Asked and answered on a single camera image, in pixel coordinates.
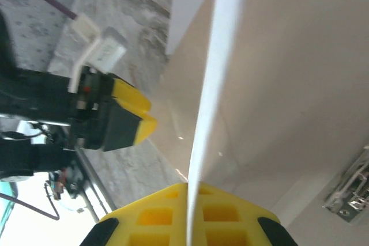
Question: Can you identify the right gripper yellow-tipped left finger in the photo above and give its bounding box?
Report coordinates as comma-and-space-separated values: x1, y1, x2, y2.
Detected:
80, 181, 190, 246

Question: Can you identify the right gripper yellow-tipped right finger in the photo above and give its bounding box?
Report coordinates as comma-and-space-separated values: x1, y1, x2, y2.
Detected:
195, 181, 299, 246

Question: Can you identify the white paper sheet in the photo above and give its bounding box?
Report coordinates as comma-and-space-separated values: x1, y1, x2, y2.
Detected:
186, 0, 252, 246
165, 0, 220, 56

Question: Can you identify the brown cardboard folder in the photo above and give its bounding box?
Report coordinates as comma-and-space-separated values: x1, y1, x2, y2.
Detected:
149, 0, 369, 246

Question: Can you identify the metal cabinet hinge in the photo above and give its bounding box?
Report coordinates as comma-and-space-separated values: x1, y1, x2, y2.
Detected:
321, 145, 369, 225

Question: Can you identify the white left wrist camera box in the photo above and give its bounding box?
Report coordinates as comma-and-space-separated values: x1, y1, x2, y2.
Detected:
68, 12, 127, 93

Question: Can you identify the aluminium mounting rail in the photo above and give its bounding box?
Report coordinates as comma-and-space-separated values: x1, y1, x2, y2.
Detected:
73, 147, 119, 225

